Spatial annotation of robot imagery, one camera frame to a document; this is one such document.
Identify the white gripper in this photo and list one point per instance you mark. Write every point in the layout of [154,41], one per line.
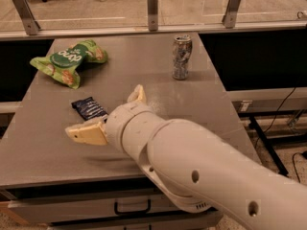
[120,123]

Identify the dark blue rxbar wrapper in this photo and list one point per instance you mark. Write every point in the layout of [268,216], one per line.
[88,109]

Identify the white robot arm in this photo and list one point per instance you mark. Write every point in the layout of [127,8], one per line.
[192,166]

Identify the dented silver redbull can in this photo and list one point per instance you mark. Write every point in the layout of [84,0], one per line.
[182,50]

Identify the green chip bag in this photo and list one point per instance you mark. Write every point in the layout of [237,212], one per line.
[62,65]

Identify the grey upper drawer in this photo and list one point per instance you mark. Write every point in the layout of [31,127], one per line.
[89,206]

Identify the grey drawer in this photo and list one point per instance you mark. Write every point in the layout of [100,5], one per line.
[89,206]
[176,220]

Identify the grey lower drawer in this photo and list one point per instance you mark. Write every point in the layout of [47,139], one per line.
[176,220]

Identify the black table leg stand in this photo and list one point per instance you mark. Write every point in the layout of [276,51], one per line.
[267,144]

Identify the black drawer handle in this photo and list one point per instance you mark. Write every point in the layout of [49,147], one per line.
[132,208]

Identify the left metal bracket post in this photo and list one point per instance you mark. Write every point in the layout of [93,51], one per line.
[31,27]

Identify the metal bracket post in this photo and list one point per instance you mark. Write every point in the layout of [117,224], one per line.
[152,6]
[230,16]
[31,27]

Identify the middle metal bracket post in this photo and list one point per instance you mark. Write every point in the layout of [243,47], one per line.
[152,6]

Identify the right metal bracket post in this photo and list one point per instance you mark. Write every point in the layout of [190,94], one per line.
[230,16]

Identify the grey metal window rail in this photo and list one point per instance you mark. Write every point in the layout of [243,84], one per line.
[162,29]

